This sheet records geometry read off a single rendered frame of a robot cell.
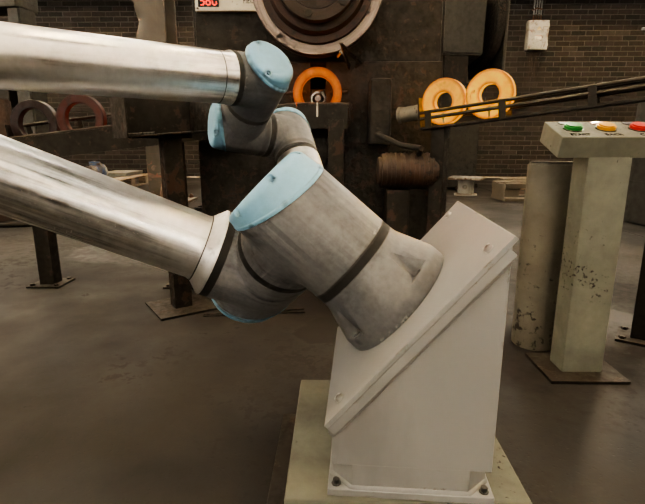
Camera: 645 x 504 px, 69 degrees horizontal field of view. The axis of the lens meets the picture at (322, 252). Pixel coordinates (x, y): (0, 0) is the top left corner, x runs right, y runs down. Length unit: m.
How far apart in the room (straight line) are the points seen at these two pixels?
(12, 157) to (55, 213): 0.09
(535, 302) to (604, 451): 0.47
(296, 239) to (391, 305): 0.15
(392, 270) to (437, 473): 0.26
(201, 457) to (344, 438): 0.40
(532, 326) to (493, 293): 0.87
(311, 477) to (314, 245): 0.32
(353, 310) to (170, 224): 0.31
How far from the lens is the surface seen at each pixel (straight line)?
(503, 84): 1.67
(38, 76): 0.77
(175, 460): 0.99
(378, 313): 0.64
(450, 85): 1.73
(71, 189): 0.78
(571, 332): 1.33
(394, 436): 0.65
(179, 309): 1.72
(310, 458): 0.75
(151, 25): 4.74
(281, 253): 0.65
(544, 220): 1.38
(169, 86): 0.80
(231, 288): 0.77
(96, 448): 1.07
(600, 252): 1.29
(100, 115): 2.05
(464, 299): 0.57
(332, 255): 0.63
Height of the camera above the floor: 0.57
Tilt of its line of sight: 13 degrees down
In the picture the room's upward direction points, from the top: straight up
